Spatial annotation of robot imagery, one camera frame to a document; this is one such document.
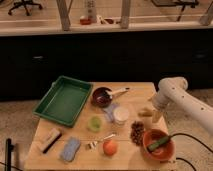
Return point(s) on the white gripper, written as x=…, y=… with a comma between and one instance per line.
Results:
x=156, y=115

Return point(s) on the yellow banana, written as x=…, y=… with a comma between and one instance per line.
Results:
x=145, y=112

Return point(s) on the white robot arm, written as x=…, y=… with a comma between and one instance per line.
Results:
x=174, y=89

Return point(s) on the green plastic tray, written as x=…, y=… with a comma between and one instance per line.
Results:
x=64, y=101

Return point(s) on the brown grape bunch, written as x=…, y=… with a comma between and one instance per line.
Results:
x=137, y=129

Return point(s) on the green cucumber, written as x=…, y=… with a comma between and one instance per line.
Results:
x=158, y=143

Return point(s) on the white cup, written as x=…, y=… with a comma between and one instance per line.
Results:
x=121, y=115

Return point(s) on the wooden table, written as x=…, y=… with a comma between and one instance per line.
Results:
x=128, y=158

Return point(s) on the orange bowl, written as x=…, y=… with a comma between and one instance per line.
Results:
x=161, y=154

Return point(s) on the blue grey cloth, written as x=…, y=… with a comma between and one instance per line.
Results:
x=109, y=111

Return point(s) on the orange fruit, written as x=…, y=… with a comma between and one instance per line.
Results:
x=110, y=147

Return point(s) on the dark brown bowl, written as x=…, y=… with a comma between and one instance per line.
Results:
x=101, y=97

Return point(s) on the green cup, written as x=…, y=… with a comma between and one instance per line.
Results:
x=94, y=124

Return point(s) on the blue sponge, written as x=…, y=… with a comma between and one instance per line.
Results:
x=70, y=149

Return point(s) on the wooden brush block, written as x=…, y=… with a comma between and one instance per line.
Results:
x=45, y=143

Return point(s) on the red object on shelf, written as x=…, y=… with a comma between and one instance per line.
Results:
x=84, y=21

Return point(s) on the black stand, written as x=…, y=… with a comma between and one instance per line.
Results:
x=9, y=149

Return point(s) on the black office chair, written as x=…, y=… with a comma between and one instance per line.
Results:
x=24, y=3

